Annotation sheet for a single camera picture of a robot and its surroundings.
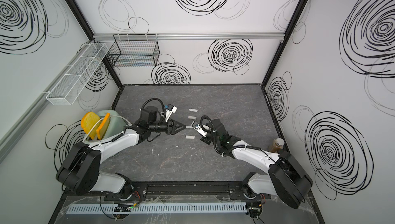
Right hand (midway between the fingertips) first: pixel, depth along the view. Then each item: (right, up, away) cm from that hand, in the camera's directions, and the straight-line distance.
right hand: (201, 127), depth 84 cm
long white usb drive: (-6, +3, +19) cm, 20 cm away
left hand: (-10, +1, -4) cm, 10 cm away
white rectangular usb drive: (-7, -8, +9) cm, 13 cm away
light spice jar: (+40, -8, -5) cm, 41 cm away
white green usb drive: (-6, +8, +21) cm, 23 cm away
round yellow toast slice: (-56, +5, -9) cm, 57 cm away
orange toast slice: (-47, +1, -13) cm, 49 cm away
